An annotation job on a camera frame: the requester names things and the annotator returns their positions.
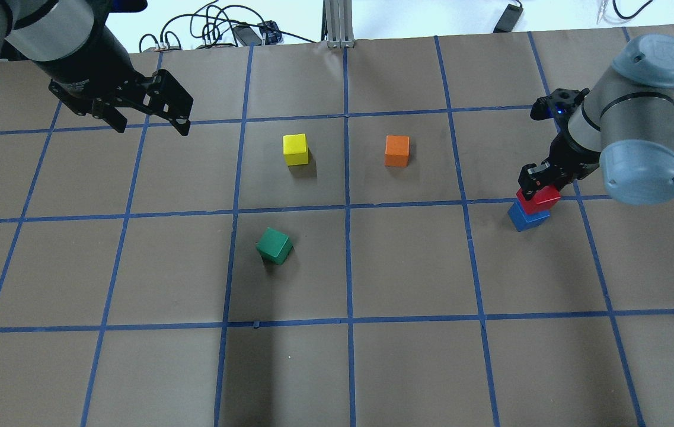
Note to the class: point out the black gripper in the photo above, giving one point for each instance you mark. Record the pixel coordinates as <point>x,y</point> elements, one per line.
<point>563,151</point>
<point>89,58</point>

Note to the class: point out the red wooden block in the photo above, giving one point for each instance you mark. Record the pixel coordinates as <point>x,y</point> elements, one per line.
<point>541,201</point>

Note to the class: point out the blue wooden block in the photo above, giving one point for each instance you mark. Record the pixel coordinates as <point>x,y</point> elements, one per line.
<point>523,221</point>

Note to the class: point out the orange wooden block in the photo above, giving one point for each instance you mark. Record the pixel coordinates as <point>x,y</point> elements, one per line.
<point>397,151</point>

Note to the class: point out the yellow wooden block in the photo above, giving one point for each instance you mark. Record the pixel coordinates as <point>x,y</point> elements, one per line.
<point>295,149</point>

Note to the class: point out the green wooden block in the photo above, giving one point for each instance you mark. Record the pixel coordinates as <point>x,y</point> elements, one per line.
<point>274,246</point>

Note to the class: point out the black power adapter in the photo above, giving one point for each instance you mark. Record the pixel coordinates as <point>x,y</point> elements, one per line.
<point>508,19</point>

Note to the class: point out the brown grid paper mat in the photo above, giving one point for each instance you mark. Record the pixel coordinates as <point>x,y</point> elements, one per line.
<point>131,291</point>

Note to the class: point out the aluminium frame post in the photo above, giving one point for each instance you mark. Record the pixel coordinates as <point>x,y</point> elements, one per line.
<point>337,24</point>

